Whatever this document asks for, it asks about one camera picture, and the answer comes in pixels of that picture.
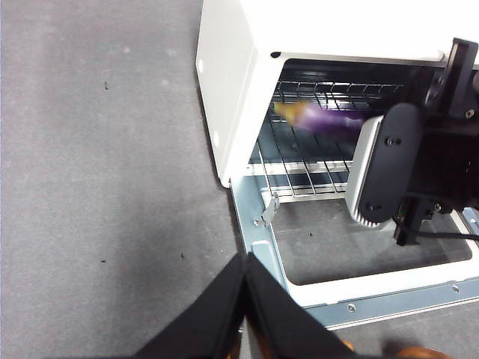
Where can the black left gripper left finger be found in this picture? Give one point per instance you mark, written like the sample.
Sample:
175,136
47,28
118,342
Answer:
206,325

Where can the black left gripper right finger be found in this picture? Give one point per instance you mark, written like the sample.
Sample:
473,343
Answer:
292,329

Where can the purple eggplant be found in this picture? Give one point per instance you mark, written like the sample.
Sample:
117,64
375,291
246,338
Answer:
325,119

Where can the white toaster oven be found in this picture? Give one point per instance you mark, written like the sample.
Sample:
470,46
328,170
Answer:
232,93

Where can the pale grey camera box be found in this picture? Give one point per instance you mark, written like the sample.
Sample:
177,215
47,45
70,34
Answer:
385,164

